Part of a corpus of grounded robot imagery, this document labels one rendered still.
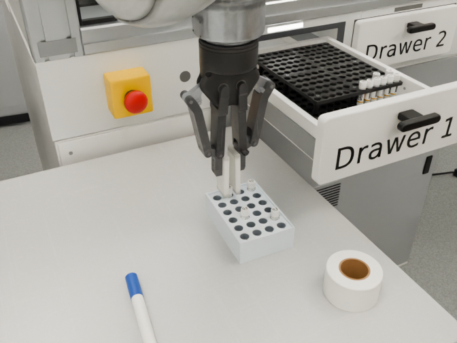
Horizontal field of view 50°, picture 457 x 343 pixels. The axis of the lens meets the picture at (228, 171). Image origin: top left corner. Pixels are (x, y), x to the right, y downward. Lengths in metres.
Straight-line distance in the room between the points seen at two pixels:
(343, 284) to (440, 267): 1.30
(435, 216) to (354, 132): 1.43
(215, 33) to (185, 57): 0.34
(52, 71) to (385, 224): 1.06
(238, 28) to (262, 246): 0.29
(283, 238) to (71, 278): 0.29
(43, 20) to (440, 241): 1.60
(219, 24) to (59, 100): 0.39
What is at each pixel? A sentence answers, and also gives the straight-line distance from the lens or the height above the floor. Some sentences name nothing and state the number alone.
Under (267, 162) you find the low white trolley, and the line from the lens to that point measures 0.89.
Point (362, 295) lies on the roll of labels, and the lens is 0.63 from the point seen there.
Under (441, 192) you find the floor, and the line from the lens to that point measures 2.28.
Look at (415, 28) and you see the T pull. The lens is 1.16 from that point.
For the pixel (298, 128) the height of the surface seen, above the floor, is 0.87.
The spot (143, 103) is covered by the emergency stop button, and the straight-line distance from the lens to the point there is 0.85.
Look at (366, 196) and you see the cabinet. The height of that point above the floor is 0.43.
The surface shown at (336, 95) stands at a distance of 0.82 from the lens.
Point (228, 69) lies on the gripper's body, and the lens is 0.61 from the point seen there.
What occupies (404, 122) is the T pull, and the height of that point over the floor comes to 0.91.
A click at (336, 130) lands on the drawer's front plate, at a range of 0.70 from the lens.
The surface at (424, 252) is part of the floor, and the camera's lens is 1.95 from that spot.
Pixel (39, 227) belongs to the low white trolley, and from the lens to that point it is 0.80.
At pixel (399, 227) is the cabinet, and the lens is 1.61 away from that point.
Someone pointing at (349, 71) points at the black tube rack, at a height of 0.90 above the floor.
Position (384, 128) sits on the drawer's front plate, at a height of 0.89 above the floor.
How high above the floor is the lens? 1.24
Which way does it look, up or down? 34 degrees down
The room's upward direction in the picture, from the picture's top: straight up
